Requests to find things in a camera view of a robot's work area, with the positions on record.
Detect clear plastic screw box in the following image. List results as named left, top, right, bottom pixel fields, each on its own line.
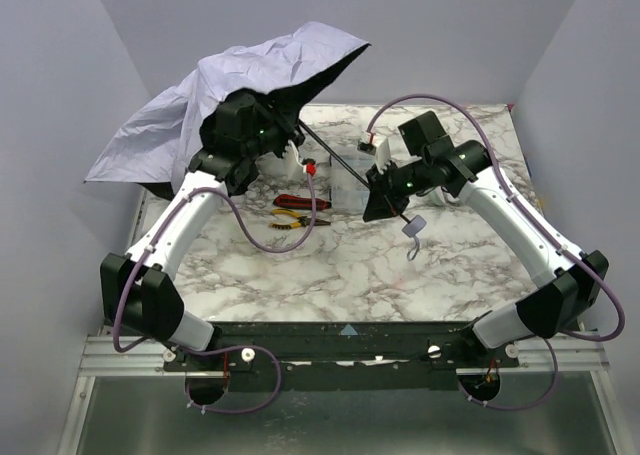
left=330, top=151, right=373, bottom=215

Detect aluminium extrusion frame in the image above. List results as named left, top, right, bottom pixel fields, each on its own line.
left=78, top=335, right=610, bottom=378

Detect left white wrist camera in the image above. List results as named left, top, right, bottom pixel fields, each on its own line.
left=284, top=140, right=316, bottom=180

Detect yellow handled pliers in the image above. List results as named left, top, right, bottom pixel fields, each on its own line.
left=269, top=208, right=331, bottom=230

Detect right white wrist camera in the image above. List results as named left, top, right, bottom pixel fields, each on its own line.
left=357, top=132, right=392, bottom=174

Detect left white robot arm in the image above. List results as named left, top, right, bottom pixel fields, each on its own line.
left=100, top=89, right=311, bottom=352

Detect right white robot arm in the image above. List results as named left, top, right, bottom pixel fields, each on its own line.
left=358, top=111, right=609, bottom=349

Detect red black utility knife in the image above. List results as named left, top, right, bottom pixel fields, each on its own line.
left=273, top=194, right=332, bottom=211

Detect purple umbrella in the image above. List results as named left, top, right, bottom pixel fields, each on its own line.
left=83, top=21, right=427, bottom=262

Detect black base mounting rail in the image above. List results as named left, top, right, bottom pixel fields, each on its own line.
left=164, top=322, right=519, bottom=392

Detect mint green umbrella case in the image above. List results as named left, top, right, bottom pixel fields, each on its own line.
left=427, top=187, right=454, bottom=207

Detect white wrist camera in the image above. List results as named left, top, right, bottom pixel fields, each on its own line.
left=284, top=140, right=316, bottom=180
left=357, top=132, right=392, bottom=174

